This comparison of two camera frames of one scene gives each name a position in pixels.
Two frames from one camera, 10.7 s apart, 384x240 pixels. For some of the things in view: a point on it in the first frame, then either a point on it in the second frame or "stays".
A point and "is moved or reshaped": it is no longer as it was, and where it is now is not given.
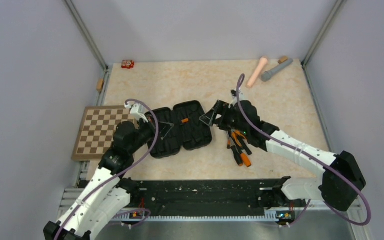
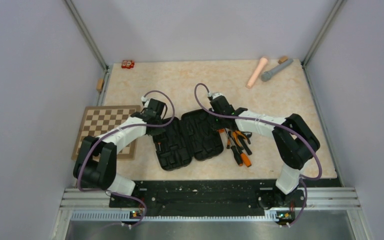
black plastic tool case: x=185 y=126 is moved or reshaped
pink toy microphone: x=263 y=61 stays
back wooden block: x=283 y=59 stays
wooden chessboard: x=97 y=130 stays
